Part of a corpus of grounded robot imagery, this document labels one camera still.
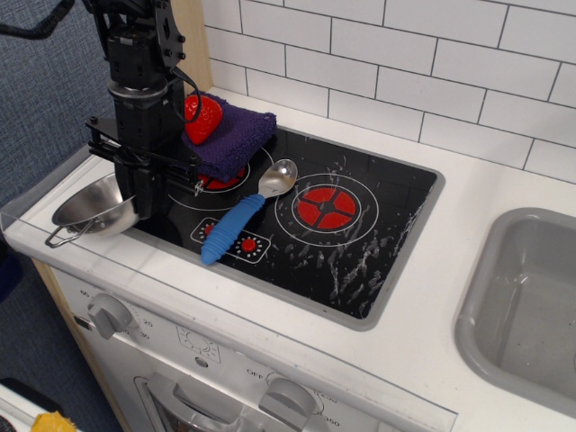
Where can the black toy stovetop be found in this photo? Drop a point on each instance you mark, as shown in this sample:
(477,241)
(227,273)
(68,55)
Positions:
(334,245)

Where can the white toy oven front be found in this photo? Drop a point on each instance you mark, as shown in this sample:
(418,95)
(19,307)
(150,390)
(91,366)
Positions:
(165,377)

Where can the grey sink basin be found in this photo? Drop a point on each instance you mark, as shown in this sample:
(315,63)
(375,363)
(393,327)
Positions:
(516,328)

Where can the wooden side post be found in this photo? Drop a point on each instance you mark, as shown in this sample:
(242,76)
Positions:
(189,20)

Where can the purple folded cloth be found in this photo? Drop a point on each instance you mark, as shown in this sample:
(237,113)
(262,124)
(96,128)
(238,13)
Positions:
(240,135)

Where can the red plastic strawberry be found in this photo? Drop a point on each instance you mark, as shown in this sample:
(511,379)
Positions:
(202,121)

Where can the blue handled metal spoon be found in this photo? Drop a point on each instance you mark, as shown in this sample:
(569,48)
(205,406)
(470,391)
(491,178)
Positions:
(278,179)

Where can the silver pot with wire handles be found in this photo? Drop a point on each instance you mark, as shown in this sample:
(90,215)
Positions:
(98,208)

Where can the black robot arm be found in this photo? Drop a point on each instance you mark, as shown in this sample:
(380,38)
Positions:
(141,45)

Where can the yellow object at corner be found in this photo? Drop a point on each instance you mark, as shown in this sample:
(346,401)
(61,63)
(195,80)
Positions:
(52,422)

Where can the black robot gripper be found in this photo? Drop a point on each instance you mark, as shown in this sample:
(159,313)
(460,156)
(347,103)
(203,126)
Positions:
(144,139)

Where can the grey right oven knob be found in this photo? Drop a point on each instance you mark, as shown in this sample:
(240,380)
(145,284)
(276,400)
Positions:
(289,403)

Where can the grey oven knob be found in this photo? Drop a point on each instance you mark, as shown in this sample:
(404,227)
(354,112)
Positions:
(289,403)
(109,315)

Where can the grey left oven knob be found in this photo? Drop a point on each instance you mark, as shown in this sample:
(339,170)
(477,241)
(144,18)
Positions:
(109,315)

